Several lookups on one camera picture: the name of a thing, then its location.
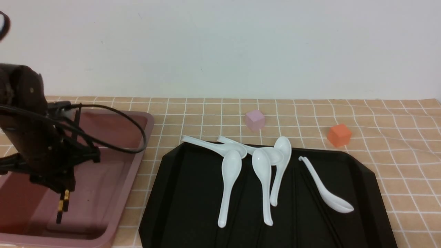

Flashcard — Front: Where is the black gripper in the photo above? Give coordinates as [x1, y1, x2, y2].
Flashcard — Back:
[1, 101, 101, 194]

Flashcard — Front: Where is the black chopstick gold band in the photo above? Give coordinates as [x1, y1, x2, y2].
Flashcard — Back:
[63, 189, 70, 212]
[56, 101, 79, 224]

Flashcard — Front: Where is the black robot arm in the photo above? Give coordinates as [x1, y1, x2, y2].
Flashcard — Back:
[0, 63, 101, 194]

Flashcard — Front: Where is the pink plastic bin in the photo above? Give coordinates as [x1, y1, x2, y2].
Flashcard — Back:
[0, 108, 155, 248]

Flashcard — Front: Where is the black plastic tray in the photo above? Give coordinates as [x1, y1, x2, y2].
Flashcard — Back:
[139, 143, 397, 248]

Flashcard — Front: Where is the white soup spoon far left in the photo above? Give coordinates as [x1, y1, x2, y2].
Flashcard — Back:
[181, 135, 248, 159]

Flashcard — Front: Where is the white soup spoon left upright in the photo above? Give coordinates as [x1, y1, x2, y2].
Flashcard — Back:
[217, 150, 242, 228]

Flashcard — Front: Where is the white soup spoon upright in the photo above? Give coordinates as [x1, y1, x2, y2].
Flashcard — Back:
[217, 150, 242, 228]
[252, 148, 274, 226]

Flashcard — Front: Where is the pink cube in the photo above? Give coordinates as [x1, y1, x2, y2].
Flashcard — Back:
[245, 109, 266, 132]

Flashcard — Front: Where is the white soup spoon centre upright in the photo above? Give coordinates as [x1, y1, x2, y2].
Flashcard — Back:
[252, 148, 274, 226]

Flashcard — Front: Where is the white soup spoon back middle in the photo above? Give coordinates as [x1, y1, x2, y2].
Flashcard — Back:
[217, 136, 284, 165]

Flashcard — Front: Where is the white soup spoon leaning right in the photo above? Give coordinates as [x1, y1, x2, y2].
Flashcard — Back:
[270, 136, 293, 207]

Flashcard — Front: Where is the black chopstick right side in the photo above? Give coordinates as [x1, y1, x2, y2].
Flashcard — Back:
[300, 168, 344, 248]

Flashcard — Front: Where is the white soup spoon far right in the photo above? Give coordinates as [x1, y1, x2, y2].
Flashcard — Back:
[299, 156, 354, 214]

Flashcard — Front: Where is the orange cube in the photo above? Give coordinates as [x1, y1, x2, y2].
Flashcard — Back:
[327, 123, 352, 147]

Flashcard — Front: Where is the checkered orange tablecloth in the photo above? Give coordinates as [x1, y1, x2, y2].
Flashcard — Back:
[47, 96, 441, 248]

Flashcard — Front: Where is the black cable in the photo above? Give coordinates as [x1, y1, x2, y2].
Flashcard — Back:
[0, 102, 147, 154]

